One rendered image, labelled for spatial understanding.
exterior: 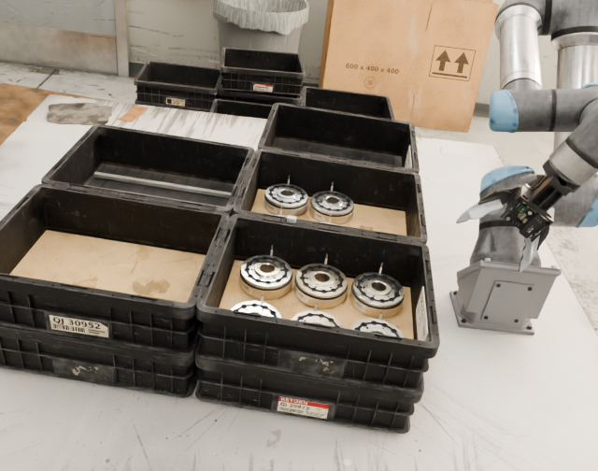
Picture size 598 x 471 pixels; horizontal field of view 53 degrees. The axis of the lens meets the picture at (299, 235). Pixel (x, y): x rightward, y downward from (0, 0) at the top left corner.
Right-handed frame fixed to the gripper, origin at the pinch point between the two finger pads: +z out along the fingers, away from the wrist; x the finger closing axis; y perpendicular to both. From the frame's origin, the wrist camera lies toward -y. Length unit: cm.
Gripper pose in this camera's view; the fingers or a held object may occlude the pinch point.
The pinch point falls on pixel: (487, 246)
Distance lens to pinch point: 121.3
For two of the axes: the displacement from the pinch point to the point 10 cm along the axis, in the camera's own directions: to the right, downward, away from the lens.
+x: 7.8, 6.2, -0.6
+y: -3.8, 4.0, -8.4
